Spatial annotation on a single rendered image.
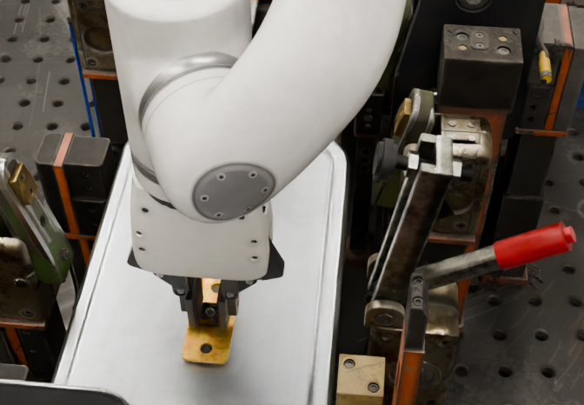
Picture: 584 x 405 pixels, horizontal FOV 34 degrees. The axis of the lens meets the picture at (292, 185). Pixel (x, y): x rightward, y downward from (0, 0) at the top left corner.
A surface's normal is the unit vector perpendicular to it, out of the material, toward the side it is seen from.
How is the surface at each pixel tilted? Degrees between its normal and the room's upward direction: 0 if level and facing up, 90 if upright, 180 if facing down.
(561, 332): 0
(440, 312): 0
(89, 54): 90
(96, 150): 0
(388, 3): 66
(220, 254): 94
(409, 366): 90
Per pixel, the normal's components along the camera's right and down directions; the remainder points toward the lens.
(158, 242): -0.19, 0.74
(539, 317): 0.00, -0.68
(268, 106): 0.06, 0.44
